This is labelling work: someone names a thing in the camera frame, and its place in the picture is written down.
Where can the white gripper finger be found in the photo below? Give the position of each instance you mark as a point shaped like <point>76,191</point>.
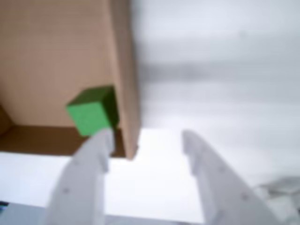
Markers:
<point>222,192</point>
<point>79,192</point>

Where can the green cube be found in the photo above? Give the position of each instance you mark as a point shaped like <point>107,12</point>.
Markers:
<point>90,114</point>

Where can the brown cardboard box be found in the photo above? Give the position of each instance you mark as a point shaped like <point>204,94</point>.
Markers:
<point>54,58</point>

